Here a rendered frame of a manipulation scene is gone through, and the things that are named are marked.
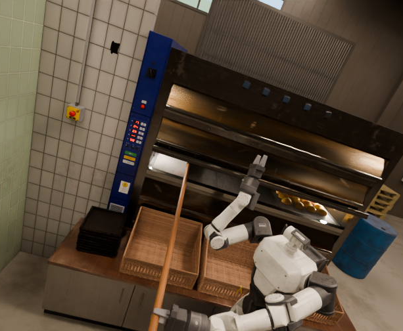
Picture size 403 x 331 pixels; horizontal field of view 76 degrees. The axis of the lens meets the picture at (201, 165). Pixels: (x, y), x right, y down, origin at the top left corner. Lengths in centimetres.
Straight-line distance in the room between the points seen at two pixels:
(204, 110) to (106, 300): 156
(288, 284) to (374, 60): 624
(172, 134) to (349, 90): 548
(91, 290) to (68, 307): 26
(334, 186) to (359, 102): 490
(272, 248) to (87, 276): 129
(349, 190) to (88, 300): 221
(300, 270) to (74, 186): 180
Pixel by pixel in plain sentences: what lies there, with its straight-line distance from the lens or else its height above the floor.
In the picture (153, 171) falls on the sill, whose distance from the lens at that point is 211.
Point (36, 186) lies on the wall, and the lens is 253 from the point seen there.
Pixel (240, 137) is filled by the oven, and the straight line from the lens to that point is 200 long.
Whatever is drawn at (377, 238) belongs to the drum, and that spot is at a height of 72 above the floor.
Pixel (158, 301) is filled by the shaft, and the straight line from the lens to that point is 116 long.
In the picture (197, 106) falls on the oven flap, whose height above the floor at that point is 178.
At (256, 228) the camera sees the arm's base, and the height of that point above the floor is 138.
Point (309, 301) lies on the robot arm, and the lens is 127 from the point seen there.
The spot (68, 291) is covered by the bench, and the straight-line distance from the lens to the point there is 225.
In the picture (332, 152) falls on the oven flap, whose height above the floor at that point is 180.
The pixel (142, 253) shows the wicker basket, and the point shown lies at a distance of 221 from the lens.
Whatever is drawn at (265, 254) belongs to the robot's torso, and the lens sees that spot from 141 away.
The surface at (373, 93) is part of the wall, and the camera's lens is 729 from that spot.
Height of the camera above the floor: 208
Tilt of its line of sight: 21 degrees down
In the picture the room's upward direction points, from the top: 20 degrees clockwise
